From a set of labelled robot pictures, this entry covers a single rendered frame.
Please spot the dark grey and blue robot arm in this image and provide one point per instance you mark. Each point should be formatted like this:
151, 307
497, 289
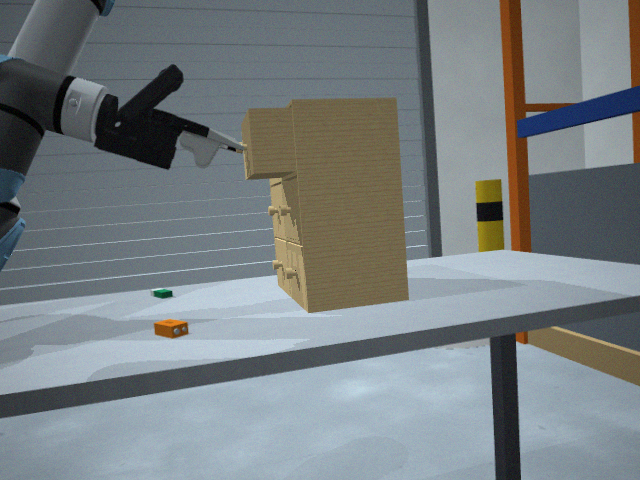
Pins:
41, 95

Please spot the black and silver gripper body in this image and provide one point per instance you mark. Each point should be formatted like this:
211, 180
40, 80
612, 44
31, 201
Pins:
144, 131

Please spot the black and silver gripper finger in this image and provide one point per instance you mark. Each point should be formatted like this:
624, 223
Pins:
206, 142
221, 146

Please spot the green and white eraser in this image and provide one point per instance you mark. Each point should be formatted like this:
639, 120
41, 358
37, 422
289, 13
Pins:
161, 293

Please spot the tan wooden chest of drawers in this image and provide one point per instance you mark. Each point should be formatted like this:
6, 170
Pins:
351, 202

